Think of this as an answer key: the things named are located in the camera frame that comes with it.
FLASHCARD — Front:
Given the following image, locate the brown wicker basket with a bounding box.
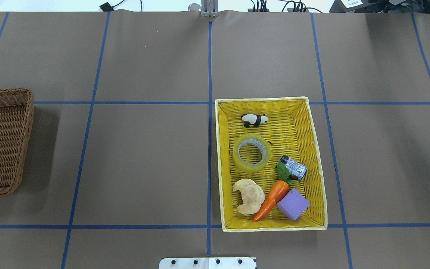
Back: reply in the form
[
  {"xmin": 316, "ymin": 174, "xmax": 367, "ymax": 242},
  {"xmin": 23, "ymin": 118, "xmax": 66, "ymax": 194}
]
[{"xmin": 0, "ymin": 87, "xmax": 34, "ymax": 198}]

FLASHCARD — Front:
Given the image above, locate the purple foam cube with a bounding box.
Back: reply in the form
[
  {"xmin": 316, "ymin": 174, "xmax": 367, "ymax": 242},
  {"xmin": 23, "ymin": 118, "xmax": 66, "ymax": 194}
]
[{"xmin": 276, "ymin": 188, "xmax": 311, "ymax": 221}]

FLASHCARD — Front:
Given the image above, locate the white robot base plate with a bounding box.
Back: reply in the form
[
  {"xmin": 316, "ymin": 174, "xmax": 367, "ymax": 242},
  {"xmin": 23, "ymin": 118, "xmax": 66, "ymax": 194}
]
[{"xmin": 158, "ymin": 257, "xmax": 258, "ymax": 269}]

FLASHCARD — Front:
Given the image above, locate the yellow wicker basket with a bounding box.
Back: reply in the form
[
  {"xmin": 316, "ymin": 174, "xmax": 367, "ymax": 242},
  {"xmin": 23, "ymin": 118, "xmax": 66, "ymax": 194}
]
[{"xmin": 214, "ymin": 96, "xmax": 328, "ymax": 233}]

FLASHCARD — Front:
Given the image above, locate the grey aluminium post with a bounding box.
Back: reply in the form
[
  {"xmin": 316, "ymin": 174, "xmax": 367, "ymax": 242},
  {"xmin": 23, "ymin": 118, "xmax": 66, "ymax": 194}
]
[{"xmin": 201, "ymin": 0, "xmax": 219, "ymax": 17}]

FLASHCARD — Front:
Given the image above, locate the yellow tape roll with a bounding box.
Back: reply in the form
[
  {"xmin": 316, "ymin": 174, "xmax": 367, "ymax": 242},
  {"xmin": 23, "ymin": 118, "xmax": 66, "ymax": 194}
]
[{"xmin": 232, "ymin": 133, "xmax": 271, "ymax": 174}]

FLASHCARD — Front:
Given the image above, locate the toy croissant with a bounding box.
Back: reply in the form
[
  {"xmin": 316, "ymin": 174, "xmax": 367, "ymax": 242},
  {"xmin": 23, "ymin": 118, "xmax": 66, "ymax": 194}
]
[{"xmin": 232, "ymin": 178, "xmax": 265, "ymax": 215}]

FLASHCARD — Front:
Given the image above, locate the orange toy carrot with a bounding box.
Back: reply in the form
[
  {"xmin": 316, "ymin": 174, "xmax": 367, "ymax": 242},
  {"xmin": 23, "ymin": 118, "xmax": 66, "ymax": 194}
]
[{"xmin": 253, "ymin": 161, "xmax": 295, "ymax": 222}]

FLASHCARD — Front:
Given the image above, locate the panda figurine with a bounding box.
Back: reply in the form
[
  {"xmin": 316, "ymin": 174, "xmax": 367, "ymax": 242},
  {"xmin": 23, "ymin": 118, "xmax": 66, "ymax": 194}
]
[{"xmin": 241, "ymin": 114, "xmax": 269, "ymax": 129}]

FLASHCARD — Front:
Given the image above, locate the small printed can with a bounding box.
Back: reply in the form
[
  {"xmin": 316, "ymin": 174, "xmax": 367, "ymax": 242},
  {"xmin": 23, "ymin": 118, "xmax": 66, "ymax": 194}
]
[{"xmin": 280, "ymin": 155, "xmax": 308, "ymax": 181}]

